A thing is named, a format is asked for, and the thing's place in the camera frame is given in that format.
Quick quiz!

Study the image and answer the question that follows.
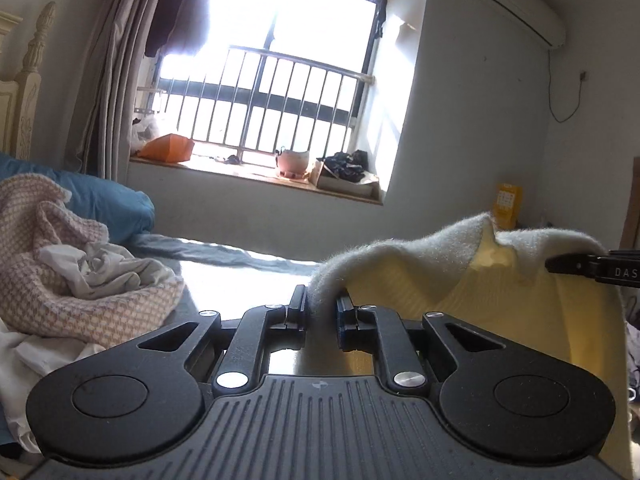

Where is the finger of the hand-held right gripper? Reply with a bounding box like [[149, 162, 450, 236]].
[[544, 253, 592, 276]]

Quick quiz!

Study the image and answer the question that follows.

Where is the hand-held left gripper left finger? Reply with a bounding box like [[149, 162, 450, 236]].
[[138, 285, 308, 394]]

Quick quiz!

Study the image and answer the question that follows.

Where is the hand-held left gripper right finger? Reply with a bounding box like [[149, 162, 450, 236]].
[[335, 295, 507, 394]]

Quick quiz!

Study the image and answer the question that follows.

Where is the cream knitted sweater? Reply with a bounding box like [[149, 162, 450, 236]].
[[305, 212, 632, 478]]

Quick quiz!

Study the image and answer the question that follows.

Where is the yellow box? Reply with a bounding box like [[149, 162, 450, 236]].
[[494, 182, 523, 231]]

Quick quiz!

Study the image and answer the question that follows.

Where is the bed with grey sheet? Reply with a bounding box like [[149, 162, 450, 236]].
[[0, 232, 341, 466]]

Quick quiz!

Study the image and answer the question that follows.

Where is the cardboard box with dark items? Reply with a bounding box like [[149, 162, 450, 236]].
[[309, 150, 382, 200]]

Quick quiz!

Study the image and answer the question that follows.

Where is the pink ceramic pot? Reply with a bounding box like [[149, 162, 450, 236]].
[[274, 146, 312, 181]]

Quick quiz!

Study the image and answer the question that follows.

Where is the orange bag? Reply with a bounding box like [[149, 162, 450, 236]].
[[137, 133, 196, 163]]

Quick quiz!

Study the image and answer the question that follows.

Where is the metal window railing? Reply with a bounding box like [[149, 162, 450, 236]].
[[134, 44, 377, 165]]

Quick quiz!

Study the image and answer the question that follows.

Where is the blue pillow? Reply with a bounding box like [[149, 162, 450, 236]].
[[0, 152, 157, 247]]

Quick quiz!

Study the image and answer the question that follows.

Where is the white plastic bag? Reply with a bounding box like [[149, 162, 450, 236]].
[[130, 115, 173, 156]]

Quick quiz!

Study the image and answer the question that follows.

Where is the pink checked blanket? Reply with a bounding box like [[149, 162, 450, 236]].
[[0, 174, 186, 350]]

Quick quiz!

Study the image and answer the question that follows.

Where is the white air conditioner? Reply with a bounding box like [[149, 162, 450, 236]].
[[479, 0, 569, 50]]

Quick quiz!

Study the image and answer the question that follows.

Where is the large white cloth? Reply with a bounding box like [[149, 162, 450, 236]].
[[0, 317, 108, 456]]

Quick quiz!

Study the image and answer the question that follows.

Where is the grey curtain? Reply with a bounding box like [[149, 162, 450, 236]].
[[75, 0, 173, 181]]

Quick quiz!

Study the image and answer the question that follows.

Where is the small dark hanging cloth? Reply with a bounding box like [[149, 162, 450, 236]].
[[371, 0, 389, 42]]

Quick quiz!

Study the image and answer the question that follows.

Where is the dark hanging garment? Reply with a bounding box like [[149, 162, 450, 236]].
[[144, 0, 217, 59]]

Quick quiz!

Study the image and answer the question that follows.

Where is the black wall cable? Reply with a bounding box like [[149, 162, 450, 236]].
[[546, 47, 587, 124]]

